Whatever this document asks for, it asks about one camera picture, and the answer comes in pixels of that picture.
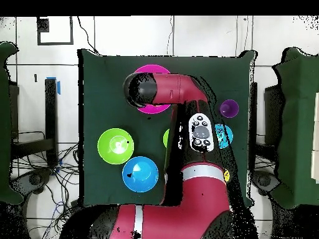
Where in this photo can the dark green tablecloth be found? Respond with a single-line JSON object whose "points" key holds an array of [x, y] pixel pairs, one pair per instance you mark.
{"points": [[107, 87]]}

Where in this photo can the purple cup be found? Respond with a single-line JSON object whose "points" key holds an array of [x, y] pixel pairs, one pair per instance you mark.
{"points": [[229, 108]]}

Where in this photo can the yellow cup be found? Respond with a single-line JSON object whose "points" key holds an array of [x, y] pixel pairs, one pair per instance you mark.
{"points": [[226, 176]]}

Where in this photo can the small green bowl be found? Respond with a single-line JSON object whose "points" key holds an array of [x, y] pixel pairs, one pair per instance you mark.
{"points": [[166, 138]]}

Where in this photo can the green cloth covered side table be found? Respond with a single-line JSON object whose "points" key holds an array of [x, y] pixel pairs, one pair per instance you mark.
{"points": [[5, 124], [299, 124]]}

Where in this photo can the small light blue bowl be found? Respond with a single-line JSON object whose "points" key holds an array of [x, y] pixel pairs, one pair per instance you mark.
{"points": [[228, 135]]}

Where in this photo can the black metal frame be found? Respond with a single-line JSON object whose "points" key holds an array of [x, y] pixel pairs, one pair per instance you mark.
{"points": [[51, 112]]}

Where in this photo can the large pink bowl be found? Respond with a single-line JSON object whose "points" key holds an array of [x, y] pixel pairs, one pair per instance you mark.
{"points": [[154, 109]]}

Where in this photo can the large green bowl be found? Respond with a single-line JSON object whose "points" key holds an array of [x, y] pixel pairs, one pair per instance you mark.
{"points": [[114, 145]]}

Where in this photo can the dark grey chair base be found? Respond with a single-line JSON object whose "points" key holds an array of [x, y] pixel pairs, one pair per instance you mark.
{"points": [[32, 180], [264, 180]]}

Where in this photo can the blue tape strip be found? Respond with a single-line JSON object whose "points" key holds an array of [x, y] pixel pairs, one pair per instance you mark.
{"points": [[58, 87]]}

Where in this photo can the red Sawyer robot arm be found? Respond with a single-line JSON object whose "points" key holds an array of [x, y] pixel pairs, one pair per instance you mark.
{"points": [[174, 88]]}

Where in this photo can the black square floor frame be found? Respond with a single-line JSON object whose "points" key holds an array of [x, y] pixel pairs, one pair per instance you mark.
{"points": [[42, 25]]}

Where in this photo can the medium blue bowl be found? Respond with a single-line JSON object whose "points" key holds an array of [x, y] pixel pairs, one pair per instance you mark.
{"points": [[140, 174]]}

